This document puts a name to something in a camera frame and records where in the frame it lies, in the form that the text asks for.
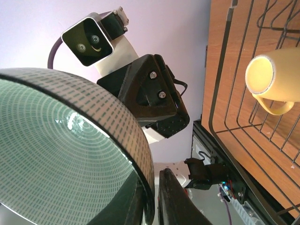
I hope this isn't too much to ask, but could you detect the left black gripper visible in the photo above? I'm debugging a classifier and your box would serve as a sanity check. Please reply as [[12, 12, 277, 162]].
[[97, 54, 189, 143]]

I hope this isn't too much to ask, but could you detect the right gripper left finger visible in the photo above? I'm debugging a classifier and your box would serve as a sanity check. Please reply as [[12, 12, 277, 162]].
[[89, 171, 145, 225]]

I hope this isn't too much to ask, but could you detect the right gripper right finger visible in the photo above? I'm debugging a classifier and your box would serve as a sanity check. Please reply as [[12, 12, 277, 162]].
[[158, 168, 211, 225]]

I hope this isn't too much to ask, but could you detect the light green ceramic bowl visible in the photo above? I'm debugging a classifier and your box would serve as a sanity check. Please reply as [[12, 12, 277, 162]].
[[0, 68, 155, 225]]

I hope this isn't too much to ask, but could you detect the dark wire dish rack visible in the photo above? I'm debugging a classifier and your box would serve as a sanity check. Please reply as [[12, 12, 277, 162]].
[[202, 0, 300, 225]]

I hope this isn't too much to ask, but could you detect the yellow ceramic mug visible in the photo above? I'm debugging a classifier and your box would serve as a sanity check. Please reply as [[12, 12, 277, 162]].
[[245, 47, 300, 116]]

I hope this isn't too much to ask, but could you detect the light blue cable duct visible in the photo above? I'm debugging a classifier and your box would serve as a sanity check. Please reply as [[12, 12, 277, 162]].
[[218, 182, 265, 225]]

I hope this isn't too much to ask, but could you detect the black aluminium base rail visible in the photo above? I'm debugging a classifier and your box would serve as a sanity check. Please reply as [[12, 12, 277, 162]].
[[193, 120, 300, 225]]

